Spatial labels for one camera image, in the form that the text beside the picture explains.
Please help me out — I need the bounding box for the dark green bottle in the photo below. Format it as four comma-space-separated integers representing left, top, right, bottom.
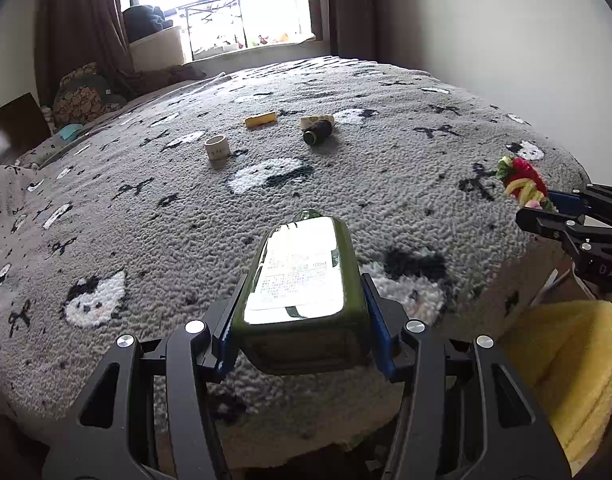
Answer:
240, 207, 372, 376

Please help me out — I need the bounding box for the small dark round bottle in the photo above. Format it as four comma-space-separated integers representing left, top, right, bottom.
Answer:
300, 115, 337, 146

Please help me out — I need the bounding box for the black wire rack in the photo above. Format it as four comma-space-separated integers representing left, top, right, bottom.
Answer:
176, 0, 249, 58

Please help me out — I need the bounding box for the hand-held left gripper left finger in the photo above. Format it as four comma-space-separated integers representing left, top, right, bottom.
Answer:
41, 272, 252, 480

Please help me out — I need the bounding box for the small white jar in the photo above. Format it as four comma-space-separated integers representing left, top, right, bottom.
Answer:
204, 135, 231, 163

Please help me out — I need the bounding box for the teal cloth item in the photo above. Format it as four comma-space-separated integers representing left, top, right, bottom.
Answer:
53, 124, 84, 143

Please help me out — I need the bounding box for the dark wooden headboard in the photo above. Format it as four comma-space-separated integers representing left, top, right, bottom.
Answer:
0, 92, 52, 171

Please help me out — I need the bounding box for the dark brown cloth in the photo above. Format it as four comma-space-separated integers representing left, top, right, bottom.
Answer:
121, 64, 207, 93

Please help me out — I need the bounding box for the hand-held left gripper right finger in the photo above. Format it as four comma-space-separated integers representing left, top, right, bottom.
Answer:
361, 272, 572, 480

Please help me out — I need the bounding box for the brown patterned cushion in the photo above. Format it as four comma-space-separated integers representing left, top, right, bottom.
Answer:
52, 62, 127, 128

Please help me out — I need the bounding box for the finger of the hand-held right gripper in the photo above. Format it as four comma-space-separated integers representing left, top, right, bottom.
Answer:
546, 184, 612, 227
515, 206, 588, 249

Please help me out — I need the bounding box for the red colourful hair tie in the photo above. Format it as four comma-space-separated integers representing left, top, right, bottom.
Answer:
496, 156, 549, 209

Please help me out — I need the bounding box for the yellow fleece garment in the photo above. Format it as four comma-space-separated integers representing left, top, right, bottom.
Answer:
496, 300, 612, 476

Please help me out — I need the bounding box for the brown curtain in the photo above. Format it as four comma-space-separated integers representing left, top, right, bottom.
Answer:
33, 0, 137, 106
306, 0, 387, 63

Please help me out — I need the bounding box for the dark clothes pile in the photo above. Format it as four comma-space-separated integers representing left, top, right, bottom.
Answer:
122, 5, 174, 41

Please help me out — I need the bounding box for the grey printed blanket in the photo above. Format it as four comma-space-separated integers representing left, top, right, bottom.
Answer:
0, 56, 592, 461

